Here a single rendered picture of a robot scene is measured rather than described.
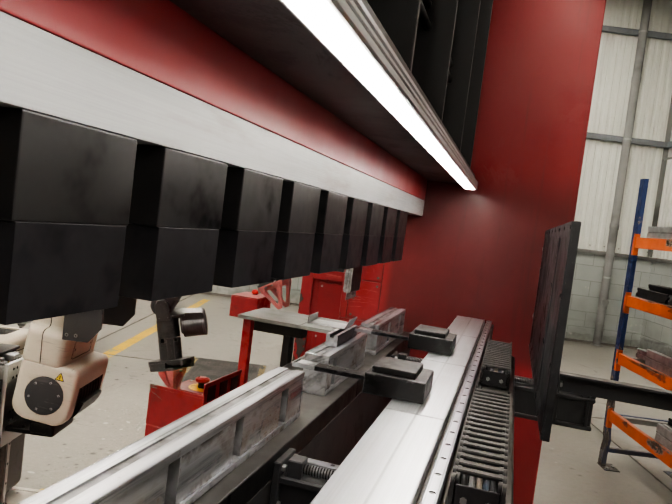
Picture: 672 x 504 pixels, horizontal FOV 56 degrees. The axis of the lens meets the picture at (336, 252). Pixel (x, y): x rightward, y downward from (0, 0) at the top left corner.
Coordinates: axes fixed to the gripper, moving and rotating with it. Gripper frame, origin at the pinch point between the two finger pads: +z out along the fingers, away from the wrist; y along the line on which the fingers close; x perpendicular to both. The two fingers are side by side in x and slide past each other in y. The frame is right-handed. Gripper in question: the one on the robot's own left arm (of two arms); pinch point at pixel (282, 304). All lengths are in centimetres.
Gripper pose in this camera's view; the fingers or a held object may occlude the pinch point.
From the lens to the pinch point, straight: 176.7
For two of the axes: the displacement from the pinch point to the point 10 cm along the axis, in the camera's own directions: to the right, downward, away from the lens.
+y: 2.8, -0.2, 9.6
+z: 3.5, 9.3, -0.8
